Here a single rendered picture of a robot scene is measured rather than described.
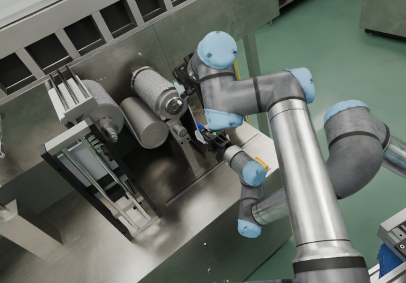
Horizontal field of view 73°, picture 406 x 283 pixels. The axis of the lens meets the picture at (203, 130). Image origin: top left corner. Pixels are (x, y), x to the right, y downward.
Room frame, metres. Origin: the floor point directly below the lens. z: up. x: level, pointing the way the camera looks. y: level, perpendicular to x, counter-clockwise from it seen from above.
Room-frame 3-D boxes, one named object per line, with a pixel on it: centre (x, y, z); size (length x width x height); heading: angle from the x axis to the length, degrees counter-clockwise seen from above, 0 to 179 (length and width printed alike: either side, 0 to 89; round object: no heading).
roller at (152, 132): (0.95, 0.23, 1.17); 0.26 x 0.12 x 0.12; 20
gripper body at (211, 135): (0.72, -0.04, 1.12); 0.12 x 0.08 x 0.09; 20
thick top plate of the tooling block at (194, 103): (1.09, -0.04, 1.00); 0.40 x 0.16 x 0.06; 20
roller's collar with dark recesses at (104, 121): (0.77, 0.30, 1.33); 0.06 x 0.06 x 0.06; 20
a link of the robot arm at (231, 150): (0.64, -0.07, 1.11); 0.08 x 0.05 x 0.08; 110
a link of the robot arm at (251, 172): (0.57, -0.10, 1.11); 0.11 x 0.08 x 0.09; 20
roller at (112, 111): (0.91, 0.35, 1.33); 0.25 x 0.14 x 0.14; 20
